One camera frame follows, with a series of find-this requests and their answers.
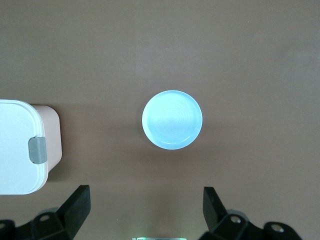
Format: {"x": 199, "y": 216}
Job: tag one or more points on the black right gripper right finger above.
{"x": 215, "y": 210}

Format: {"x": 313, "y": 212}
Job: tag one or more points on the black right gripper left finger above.
{"x": 75, "y": 207}

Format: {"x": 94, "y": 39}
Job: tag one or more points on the white lidded lunch box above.
{"x": 15, "y": 147}

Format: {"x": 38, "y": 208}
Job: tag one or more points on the light blue round plate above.
{"x": 172, "y": 120}

